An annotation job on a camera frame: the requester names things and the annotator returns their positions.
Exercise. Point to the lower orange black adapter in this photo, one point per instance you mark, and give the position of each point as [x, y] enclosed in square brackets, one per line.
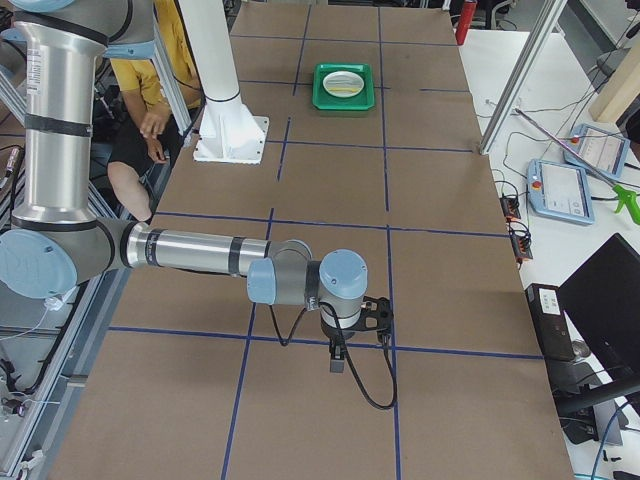
[521, 245]

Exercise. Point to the orange black adapter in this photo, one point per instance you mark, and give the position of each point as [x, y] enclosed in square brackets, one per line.
[521, 245]
[510, 207]

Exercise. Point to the black mini computer box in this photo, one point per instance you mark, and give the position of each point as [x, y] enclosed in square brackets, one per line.
[549, 321]

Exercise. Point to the upper orange black adapter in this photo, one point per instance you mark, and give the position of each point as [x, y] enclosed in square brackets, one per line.
[510, 207]

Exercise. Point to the green plastic tray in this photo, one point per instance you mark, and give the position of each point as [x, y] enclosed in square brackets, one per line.
[362, 102]

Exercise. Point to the white plate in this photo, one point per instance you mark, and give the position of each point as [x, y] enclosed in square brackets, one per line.
[343, 78]

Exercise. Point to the black monitor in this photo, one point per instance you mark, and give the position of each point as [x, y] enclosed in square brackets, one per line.
[601, 299]

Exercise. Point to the near blue teach pendant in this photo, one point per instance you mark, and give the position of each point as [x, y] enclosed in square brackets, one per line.
[559, 191]

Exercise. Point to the blue teach pendant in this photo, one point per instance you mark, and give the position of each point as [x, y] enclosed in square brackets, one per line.
[559, 191]
[603, 150]

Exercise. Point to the person in yellow shirt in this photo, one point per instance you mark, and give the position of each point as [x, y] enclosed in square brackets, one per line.
[150, 135]

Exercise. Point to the far blue teach pendant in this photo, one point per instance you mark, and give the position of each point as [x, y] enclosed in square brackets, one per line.
[603, 150]

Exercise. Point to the red fire extinguisher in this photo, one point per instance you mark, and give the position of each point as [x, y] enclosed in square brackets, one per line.
[465, 19]

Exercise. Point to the wooden board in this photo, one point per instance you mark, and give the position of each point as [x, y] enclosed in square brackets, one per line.
[620, 91]

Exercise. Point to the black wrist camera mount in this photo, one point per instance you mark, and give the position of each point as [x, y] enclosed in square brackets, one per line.
[376, 315]

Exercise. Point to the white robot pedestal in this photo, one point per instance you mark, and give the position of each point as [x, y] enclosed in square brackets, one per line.
[229, 132]

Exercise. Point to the green handled reacher grabber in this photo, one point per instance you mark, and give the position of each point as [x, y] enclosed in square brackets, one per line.
[626, 198]

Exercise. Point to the aluminium frame post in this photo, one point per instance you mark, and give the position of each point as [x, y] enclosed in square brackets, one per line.
[537, 38]

